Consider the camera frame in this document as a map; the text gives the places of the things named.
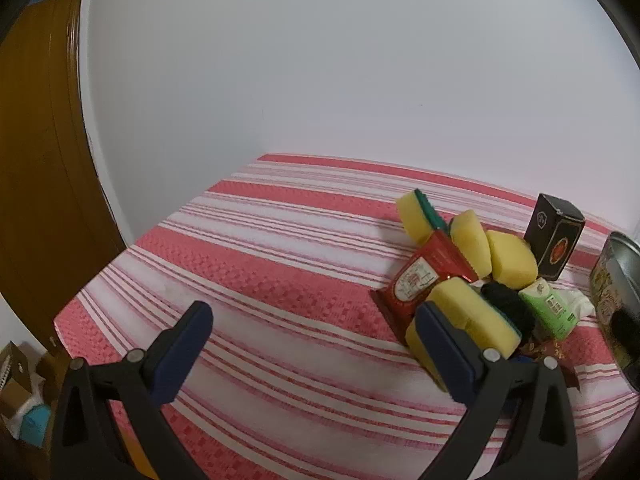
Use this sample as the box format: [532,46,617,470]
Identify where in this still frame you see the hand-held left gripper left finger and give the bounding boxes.
[50,301,215,480]

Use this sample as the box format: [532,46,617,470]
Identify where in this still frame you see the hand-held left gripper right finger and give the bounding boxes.
[414,301,593,480]

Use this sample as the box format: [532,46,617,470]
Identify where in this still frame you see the yellow green sponge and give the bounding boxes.
[486,230,540,288]
[396,188,451,246]
[405,276,523,393]
[448,210,493,278]

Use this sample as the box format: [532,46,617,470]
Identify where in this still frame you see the black knitted ball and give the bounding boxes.
[480,282,537,341]

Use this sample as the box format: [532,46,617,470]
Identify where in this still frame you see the red snack packet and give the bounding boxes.
[371,230,480,346]

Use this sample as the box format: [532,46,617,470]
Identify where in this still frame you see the brown gold patterned wrapper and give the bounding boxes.
[520,337,581,393]

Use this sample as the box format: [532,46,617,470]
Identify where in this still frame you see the black gold-print box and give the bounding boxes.
[523,192,586,282]

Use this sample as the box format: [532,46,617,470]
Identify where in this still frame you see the round metal tin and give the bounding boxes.
[589,231,640,393]

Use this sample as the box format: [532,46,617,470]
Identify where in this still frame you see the green tissue packet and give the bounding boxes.
[518,280,578,339]

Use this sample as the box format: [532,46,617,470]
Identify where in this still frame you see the red white striped tablecloth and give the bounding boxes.
[52,154,640,480]

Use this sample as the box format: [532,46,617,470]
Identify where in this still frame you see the teal box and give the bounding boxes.
[20,404,51,447]

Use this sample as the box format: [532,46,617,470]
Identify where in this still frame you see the cardboard box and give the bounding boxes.
[0,341,58,418]

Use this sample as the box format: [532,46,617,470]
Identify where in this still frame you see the brown wooden door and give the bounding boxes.
[0,0,131,361]

